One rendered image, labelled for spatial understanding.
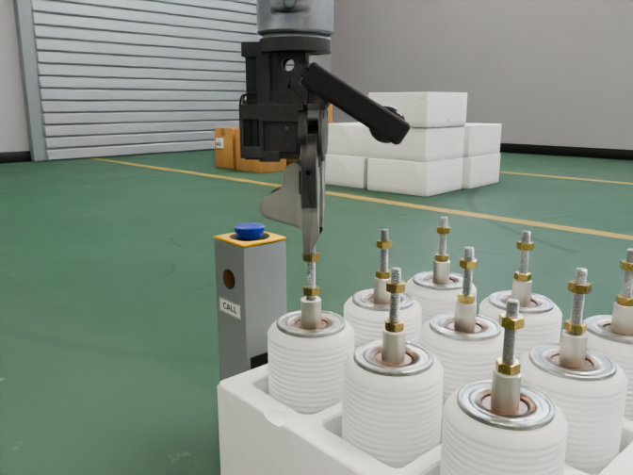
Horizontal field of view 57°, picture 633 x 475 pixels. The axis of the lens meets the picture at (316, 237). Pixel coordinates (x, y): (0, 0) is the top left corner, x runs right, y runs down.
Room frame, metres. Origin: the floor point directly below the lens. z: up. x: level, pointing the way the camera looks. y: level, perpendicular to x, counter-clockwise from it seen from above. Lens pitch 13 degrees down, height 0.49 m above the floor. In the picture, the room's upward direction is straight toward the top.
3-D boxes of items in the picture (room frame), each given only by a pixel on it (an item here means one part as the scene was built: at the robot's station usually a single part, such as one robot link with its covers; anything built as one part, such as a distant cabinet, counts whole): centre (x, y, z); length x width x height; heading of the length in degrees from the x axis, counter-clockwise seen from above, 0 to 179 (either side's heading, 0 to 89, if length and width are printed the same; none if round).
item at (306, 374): (0.60, 0.01, 0.16); 0.10 x 0.10 x 0.18
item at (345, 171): (3.63, -0.27, 0.09); 0.39 x 0.39 x 0.18; 46
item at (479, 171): (3.63, -0.87, 0.09); 0.39 x 0.39 x 0.18; 49
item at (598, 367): (0.51, -0.24, 0.25); 0.08 x 0.08 x 0.01
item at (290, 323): (0.60, 0.01, 0.25); 0.08 x 0.08 x 0.01
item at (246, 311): (0.76, 0.09, 0.16); 0.07 x 0.07 x 0.31; 42
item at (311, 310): (0.60, 0.01, 0.26); 0.02 x 0.02 x 0.03
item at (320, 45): (0.61, 0.03, 0.49); 0.09 x 0.08 x 0.12; 84
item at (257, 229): (0.76, 0.09, 0.32); 0.04 x 0.04 x 0.02
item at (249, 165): (4.32, 0.41, 0.15); 0.30 x 0.24 x 0.30; 44
